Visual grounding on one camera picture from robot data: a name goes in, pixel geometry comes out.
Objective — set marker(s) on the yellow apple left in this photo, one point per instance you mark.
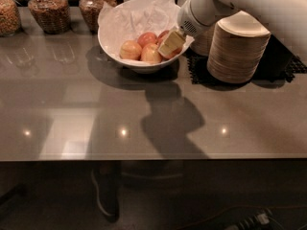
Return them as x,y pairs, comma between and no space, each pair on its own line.
130,49

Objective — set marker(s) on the right glass cereal jar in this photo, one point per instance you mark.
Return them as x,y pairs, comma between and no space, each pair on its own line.
90,10

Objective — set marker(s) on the red apple back right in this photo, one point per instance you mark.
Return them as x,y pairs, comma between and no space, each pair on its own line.
160,37

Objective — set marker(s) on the middle glass cereal jar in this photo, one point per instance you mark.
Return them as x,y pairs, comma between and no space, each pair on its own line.
52,16

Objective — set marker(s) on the black mesh mat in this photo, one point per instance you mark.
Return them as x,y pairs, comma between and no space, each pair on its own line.
276,64

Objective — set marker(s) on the red apple back middle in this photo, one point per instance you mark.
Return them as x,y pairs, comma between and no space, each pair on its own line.
146,38

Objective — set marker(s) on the white ceramic bowl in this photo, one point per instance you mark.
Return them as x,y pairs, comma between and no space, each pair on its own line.
144,66

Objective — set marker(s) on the red yellow apple front right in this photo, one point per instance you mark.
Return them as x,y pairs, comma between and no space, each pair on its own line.
174,52

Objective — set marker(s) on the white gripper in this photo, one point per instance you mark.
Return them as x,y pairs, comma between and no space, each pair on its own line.
189,20

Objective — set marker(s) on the front stack paper bowls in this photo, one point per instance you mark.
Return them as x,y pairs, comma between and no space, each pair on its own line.
238,43

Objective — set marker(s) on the glass cereal jar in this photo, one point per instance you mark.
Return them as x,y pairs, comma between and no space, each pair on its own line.
90,10
10,22
52,16

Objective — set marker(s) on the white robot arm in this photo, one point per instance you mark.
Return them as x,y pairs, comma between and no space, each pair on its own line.
285,19

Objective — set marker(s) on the yellow apple front middle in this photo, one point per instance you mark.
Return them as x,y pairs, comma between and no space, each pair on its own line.
150,54

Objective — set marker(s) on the stack paper bowls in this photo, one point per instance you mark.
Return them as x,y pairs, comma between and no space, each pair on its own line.
238,43
202,43

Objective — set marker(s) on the rear stack paper bowls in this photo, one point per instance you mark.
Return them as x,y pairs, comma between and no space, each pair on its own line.
202,43

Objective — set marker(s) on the white paper bowl liner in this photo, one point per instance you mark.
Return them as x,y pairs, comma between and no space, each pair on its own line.
140,18

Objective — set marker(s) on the left glass cereal jar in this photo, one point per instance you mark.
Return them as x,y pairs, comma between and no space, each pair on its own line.
10,22

